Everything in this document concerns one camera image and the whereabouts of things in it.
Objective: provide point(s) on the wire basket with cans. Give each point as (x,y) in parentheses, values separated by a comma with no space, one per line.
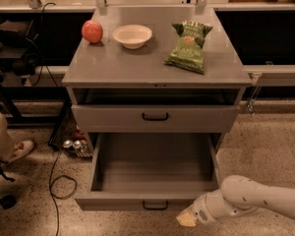
(68,137)

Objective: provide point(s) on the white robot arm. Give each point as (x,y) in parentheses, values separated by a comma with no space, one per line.
(238,196)

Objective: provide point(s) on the white sneaker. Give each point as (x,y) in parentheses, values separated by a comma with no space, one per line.
(22,149)

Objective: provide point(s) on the green chip bag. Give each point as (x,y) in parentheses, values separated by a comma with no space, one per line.
(188,51)

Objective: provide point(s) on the grey drawer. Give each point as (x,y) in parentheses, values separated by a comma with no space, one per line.
(155,118)
(149,171)

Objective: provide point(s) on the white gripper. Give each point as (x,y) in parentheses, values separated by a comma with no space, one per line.
(200,209)

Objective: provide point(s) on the black equipment on shelf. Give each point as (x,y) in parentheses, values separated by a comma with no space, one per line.
(18,51)

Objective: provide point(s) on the grey drawer cabinet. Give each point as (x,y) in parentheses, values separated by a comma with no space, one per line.
(110,74)

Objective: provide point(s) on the red apple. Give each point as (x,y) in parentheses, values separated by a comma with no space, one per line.
(92,31)

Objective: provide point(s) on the white paper bowl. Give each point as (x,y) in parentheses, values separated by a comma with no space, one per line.
(132,36)

